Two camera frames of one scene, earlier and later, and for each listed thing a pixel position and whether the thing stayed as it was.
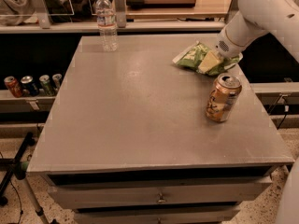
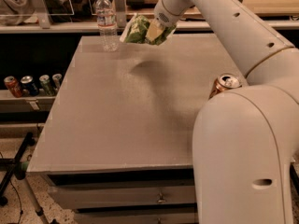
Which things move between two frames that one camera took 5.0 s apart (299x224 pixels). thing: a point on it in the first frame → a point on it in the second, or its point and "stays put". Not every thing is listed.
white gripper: (226, 48) → (163, 15)
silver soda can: (57, 80) stays put
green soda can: (46, 86) stays put
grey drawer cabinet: (157, 129) stays put
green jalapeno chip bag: (192, 57) → (135, 32)
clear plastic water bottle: (106, 22) stays put
